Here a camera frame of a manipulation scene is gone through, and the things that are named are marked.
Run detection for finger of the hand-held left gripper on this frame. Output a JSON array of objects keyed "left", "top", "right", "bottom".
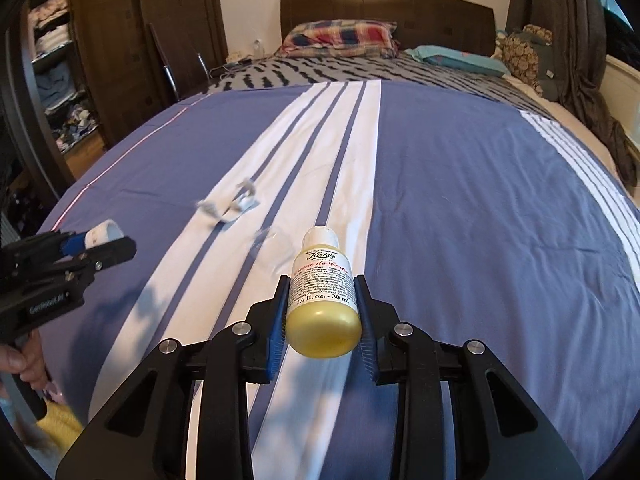
[
  {"left": 55, "top": 236, "right": 137, "bottom": 281},
  {"left": 47, "top": 230, "right": 93, "bottom": 261}
]

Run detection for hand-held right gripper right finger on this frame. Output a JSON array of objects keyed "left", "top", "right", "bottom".
[{"left": 352, "top": 274, "right": 585, "bottom": 480}]

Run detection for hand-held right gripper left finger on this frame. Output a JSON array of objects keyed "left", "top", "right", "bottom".
[{"left": 55, "top": 274, "right": 291, "bottom": 480}]

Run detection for person's left hand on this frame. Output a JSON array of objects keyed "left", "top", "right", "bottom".
[{"left": 0, "top": 337, "right": 53, "bottom": 401}]

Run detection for small clear plastic piece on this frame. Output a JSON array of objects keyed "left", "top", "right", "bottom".
[{"left": 252, "top": 227, "right": 293, "bottom": 261}]

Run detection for crumpled clear wrapper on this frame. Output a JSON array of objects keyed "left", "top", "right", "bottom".
[{"left": 196, "top": 177, "right": 261, "bottom": 226}]

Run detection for blue white striped bed cover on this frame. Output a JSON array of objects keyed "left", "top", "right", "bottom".
[{"left": 37, "top": 80, "right": 640, "bottom": 480}]

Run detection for dark chair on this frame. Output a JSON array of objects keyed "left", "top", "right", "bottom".
[{"left": 147, "top": 22, "right": 211, "bottom": 106}]

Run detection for stacks of folded clothes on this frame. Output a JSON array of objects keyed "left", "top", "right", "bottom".
[{"left": 27, "top": 0, "right": 101, "bottom": 153}]

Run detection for dark wooden wardrobe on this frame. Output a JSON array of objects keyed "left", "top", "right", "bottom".
[{"left": 20, "top": 0, "right": 228, "bottom": 181}]

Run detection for grey black patterned blanket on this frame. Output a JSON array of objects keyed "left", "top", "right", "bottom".
[{"left": 202, "top": 52, "right": 561, "bottom": 121}]

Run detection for teal pillow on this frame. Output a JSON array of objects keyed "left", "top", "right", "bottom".
[{"left": 404, "top": 45, "right": 508, "bottom": 78}]

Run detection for plaid pillow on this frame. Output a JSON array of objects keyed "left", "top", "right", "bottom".
[{"left": 277, "top": 20, "right": 401, "bottom": 58}]

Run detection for grey cushion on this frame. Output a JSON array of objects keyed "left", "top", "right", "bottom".
[{"left": 535, "top": 42, "right": 563, "bottom": 101}]

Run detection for brown patterned cushion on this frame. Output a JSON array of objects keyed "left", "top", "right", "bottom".
[{"left": 500, "top": 24, "right": 555, "bottom": 96}]

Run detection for dark wooden headboard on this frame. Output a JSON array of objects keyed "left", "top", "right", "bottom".
[{"left": 280, "top": 0, "right": 497, "bottom": 58}]

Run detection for white storage box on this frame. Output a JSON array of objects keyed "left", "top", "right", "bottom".
[{"left": 600, "top": 55, "right": 640, "bottom": 141}]

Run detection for brown curtain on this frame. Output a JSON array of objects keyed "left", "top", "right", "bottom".
[{"left": 505, "top": 0, "right": 640, "bottom": 186}]

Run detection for black jacket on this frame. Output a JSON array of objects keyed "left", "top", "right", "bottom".
[{"left": 602, "top": 5, "right": 638, "bottom": 68}]

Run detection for white power strip with cables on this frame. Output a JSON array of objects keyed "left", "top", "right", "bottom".
[{"left": 207, "top": 37, "right": 281, "bottom": 81}]

